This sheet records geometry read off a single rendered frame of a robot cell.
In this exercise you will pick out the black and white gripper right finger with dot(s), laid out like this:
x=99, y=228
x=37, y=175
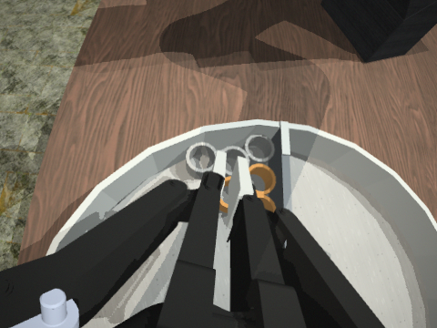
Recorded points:
x=326, y=297

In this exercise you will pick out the bronze bushing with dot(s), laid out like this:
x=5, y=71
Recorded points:
x=224, y=206
x=268, y=202
x=267, y=174

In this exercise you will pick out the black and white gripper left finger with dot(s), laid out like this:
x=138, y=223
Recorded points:
x=66, y=289

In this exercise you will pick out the grey metal ring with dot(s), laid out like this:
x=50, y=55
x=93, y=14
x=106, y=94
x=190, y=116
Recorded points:
x=233, y=152
x=200, y=148
x=262, y=142

